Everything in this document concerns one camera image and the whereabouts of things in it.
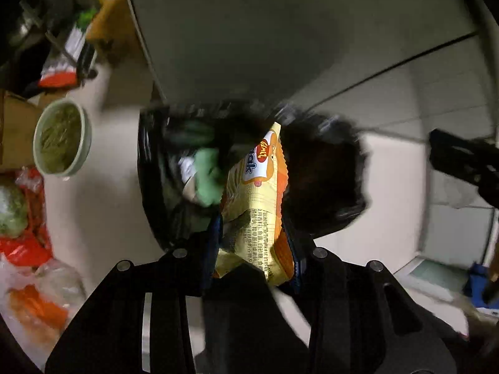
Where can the red bag with cabbage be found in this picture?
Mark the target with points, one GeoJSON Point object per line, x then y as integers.
{"type": "Point", "coordinates": [19, 249]}

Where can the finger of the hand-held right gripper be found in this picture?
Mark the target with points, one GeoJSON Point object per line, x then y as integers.
{"type": "Point", "coordinates": [456, 156]}

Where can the clear bag of carrots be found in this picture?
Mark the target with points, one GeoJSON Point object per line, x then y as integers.
{"type": "Point", "coordinates": [39, 304]}

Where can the white cabinet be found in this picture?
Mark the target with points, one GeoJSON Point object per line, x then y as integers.
{"type": "Point", "coordinates": [273, 27]}

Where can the brown wooden stool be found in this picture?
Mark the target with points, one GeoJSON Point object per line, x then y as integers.
{"type": "Point", "coordinates": [113, 19]}

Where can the green bowl of vegetables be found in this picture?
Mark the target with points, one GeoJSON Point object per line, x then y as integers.
{"type": "Point", "coordinates": [58, 136]}

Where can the white framed glass panel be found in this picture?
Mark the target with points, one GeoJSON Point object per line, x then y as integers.
{"type": "Point", "coordinates": [432, 276]}

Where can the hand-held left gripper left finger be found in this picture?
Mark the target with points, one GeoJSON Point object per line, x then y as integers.
{"type": "Point", "coordinates": [212, 249]}

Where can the person's black trouser leg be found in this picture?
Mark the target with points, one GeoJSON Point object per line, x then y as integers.
{"type": "Point", "coordinates": [249, 327]}

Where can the black trash bag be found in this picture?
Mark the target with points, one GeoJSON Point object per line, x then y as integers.
{"type": "Point", "coordinates": [323, 171]}

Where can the metal rack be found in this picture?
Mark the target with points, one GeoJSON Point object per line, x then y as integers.
{"type": "Point", "coordinates": [23, 15]}

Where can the green wrapper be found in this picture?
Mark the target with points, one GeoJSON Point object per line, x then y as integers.
{"type": "Point", "coordinates": [208, 179]}

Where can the red and white packet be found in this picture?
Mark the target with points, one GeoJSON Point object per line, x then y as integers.
{"type": "Point", "coordinates": [58, 74]}

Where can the blue object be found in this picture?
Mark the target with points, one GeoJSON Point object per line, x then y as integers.
{"type": "Point", "coordinates": [481, 284]}

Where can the yellow snack packet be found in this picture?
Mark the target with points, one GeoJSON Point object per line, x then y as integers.
{"type": "Point", "coordinates": [253, 202]}

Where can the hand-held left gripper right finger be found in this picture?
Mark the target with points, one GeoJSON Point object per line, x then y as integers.
{"type": "Point", "coordinates": [312, 276]}

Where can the brown cardboard box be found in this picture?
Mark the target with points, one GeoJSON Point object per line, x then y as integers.
{"type": "Point", "coordinates": [15, 132]}

